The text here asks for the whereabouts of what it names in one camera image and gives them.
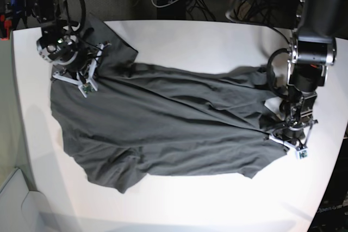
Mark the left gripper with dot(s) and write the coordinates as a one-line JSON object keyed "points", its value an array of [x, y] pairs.
{"points": [[293, 129]]}

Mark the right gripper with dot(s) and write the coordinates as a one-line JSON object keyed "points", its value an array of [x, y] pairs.
{"points": [[68, 56]]}

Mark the dark grey t-shirt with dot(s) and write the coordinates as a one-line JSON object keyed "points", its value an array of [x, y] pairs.
{"points": [[148, 119]]}

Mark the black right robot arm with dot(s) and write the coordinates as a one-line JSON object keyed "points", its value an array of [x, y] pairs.
{"points": [[55, 20]]}

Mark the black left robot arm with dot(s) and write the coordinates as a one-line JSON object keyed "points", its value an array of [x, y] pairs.
{"points": [[312, 49]]}

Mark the red clamp tool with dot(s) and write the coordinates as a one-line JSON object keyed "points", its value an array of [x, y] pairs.
{"points": [[6, 25]]}

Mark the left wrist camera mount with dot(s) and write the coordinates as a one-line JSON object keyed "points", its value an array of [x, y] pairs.
{"points": [[299, 148]]}

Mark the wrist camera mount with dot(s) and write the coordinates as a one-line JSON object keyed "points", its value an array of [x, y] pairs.
{"points": [[299, 148], [85, 78]]}

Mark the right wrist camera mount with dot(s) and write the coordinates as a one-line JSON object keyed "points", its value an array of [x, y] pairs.
{"points": [[85, 78]]}

